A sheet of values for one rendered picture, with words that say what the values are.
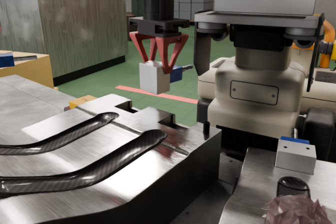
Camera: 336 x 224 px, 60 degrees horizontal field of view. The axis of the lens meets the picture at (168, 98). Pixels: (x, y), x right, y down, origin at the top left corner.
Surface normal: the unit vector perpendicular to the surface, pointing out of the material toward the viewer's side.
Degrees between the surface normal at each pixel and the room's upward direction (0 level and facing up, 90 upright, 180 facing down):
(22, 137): 11
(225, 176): 0
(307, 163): 90
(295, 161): 90
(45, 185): 28
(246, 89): 98
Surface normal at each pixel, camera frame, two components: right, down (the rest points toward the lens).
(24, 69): 0.94, 0.12
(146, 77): -0.70, 0.26
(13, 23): -0.48, 0.31
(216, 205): 0.00, -0.93
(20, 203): 0.25, -0.97
